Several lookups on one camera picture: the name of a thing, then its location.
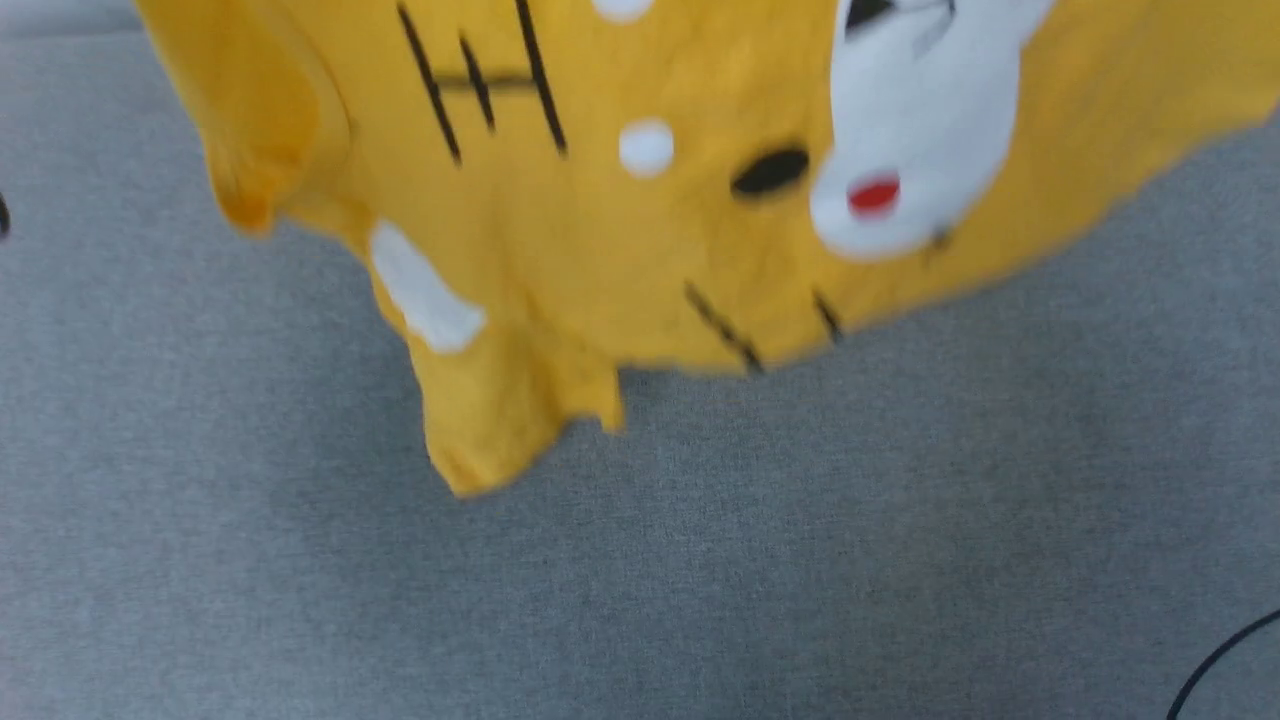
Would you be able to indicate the yellow cartoon print garment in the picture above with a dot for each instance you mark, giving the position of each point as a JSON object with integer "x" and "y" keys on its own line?
{"x": 620, "y": 240}

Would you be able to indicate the grey fabric sofa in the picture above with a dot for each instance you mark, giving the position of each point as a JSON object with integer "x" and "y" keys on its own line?
{"x": 600, "y": 600}

